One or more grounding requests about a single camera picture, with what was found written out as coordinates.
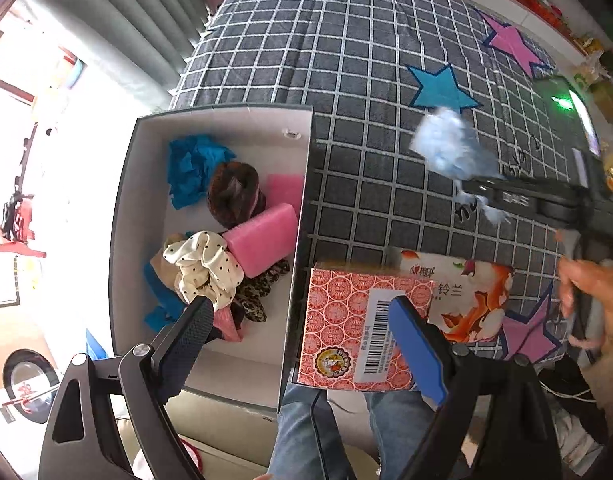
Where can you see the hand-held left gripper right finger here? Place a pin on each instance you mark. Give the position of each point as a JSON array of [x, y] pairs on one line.
[[416, 350]]

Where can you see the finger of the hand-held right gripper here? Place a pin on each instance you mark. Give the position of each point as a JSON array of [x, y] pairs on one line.
[[501, 185], [516, 204]]

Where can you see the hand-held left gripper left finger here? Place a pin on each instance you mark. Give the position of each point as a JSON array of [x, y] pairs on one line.
[[186, 340]]

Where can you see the pink headband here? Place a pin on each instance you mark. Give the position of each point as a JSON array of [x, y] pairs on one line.
[[229, 325]]

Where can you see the light blue fluffy cloth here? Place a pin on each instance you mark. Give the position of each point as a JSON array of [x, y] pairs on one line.
[[451, 145]]

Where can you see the white dotted scrunchie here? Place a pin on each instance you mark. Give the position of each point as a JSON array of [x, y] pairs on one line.
[[206, 265]]

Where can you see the leopard print scrunchie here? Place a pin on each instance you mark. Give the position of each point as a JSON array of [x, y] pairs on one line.
[[256, 290]]

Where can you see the pink sponge block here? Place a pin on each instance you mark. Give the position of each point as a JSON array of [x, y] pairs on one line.
[[286, 190], [261, 240]]

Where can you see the brown knitted hair band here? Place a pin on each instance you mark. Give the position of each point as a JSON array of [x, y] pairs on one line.
[[234, 195]]

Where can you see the dark storage box white inside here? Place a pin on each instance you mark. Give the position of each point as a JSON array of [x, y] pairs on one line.
[[151, 185]]

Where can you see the person's right hand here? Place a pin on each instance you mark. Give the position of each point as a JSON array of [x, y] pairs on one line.
[[601, 300]]

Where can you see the orange white tissue pack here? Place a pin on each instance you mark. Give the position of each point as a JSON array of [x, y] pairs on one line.
[[471, 305]]

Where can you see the person's right leg in jeans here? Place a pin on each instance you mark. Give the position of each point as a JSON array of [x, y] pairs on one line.
[[396, 425]]

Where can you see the person's leg in jeans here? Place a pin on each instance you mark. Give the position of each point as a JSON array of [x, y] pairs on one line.
[[396, 425], [296, 440]]

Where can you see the red patterned box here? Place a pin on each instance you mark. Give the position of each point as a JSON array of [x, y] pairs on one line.
[[336, 320]]

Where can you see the pile of assorted clutter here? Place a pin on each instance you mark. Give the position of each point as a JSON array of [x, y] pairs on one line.
[[606, 85]]

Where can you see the person's left leg in jeans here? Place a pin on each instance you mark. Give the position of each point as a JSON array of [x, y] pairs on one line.
[[296, 440]]

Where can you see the round black white disc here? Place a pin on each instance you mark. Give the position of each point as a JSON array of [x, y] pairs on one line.
[[26, 380]]

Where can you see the grey checked star blanket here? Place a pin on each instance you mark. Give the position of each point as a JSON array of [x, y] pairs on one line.
[[346, 60]]

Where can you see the red object by window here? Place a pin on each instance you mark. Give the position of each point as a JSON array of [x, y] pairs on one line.
[[14, 230]]

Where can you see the grey curtain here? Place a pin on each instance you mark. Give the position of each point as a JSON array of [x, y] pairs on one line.
[[116, 25]]

